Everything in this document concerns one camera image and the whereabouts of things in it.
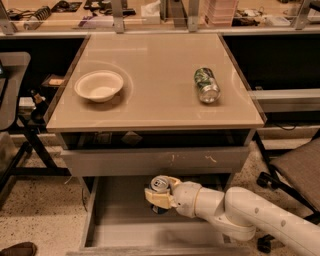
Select closed grey top drawer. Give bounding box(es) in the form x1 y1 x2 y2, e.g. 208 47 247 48
61 147 249 177

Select blue pepsi can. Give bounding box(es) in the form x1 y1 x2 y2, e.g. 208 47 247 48
149 176 170 214

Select white tissue box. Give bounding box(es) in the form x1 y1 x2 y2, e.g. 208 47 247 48
141 0 161 25

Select grey drawer cabinet with counter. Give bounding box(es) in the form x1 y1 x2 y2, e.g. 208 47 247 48
47 34 265 185

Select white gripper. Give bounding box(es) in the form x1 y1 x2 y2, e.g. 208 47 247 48
145 176 202 218

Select white paper bowl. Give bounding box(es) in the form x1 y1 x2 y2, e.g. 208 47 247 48
74 70 124 103

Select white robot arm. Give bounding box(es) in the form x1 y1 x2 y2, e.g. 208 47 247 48
145 175 320 256

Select grey chair left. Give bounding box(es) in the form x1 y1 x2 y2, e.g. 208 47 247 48
0 51 72 211

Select pink stacked trays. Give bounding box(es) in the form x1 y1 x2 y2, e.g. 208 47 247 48
203 0 238 27

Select open grey middle drawer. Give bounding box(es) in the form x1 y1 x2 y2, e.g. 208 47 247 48
66 176 250 256

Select brown office chair right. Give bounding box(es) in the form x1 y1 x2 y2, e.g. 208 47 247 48
255 128 320 254

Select green soda can lying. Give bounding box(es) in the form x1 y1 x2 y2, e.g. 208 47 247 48
194 67 221 104

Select brown shoe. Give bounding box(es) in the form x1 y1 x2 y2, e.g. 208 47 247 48
0 242 37 256

